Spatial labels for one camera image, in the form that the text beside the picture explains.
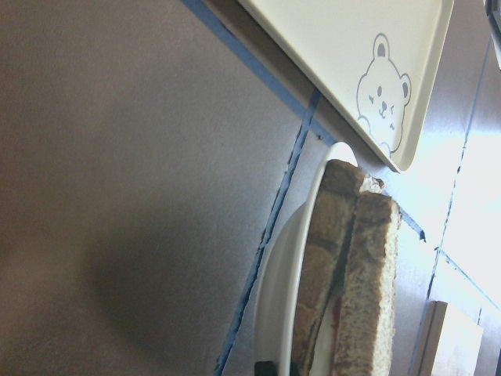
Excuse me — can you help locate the wooden cutting board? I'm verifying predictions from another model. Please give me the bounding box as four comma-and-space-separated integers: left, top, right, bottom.
411, 301, 483, 375

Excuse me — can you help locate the bread slice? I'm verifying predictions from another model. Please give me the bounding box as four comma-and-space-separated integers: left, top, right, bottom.
291, 160, 384, 375
331, 192, 402, 375

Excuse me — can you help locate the white round plate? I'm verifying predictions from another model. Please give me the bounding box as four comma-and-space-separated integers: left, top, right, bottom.
254, 142, 358, 375

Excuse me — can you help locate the cream bear tray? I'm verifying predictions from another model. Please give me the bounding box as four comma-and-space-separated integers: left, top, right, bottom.
243, 1, 453, 172

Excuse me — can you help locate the bread slice on plate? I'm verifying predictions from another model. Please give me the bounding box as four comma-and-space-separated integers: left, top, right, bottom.
291, 160, 384, 375

